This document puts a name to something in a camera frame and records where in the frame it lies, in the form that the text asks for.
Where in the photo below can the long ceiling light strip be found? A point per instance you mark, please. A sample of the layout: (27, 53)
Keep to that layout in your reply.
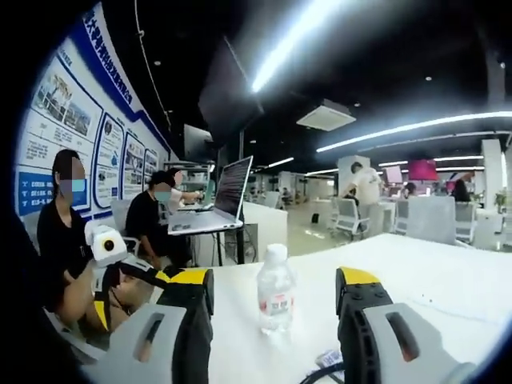
(280, 60)
(420, 127)

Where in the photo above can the silver open laptop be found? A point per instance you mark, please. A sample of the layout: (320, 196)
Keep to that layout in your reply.
(230, 188)

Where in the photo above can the red hanging banner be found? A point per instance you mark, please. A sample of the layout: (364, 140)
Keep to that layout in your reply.
(423, 170)

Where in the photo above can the potted green plant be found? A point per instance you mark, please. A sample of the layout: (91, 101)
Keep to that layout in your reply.
(501, 200)

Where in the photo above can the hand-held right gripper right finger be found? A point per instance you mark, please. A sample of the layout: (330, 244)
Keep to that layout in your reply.
(380, 344)

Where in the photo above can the person's body in black shirt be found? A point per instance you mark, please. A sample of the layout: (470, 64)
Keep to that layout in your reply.
(60, 240)

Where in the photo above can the grey mesh office chair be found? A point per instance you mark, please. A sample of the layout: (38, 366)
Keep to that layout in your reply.
(432, 220)

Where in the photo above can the dark monitor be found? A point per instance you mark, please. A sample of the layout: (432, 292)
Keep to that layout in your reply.
(198, 142)

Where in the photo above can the white office chair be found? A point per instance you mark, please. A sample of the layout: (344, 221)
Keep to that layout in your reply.
(348, 212)
(466, 222)

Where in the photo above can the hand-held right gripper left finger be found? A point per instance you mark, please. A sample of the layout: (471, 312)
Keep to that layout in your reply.
(160, 344)

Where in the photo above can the ceiling air vent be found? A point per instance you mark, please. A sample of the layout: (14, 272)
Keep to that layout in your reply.
(326, 116)

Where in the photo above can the pink lit screen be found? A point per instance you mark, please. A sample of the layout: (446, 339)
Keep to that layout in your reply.
(393, 174)

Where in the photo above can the clear water bottle red label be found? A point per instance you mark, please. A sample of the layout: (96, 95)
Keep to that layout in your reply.
(276, 296)

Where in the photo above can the blue white wall poster board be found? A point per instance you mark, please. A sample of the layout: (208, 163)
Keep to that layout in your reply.
(64, 120)

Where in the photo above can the floor lamp with flat head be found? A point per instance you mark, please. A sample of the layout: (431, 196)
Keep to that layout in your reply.
(228, 88)

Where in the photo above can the white office desk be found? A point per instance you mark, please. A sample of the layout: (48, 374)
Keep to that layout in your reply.
(264, 228)

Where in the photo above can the white table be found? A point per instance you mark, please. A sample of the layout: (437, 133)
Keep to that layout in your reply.
(440, 280)

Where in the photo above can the person's left hand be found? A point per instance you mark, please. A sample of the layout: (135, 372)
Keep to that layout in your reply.
(134, 294)

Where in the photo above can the blue printed packet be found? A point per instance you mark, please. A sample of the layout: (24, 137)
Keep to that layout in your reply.
(330, 357)

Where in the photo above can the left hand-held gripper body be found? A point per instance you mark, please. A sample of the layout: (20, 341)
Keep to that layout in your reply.
(106, 246)

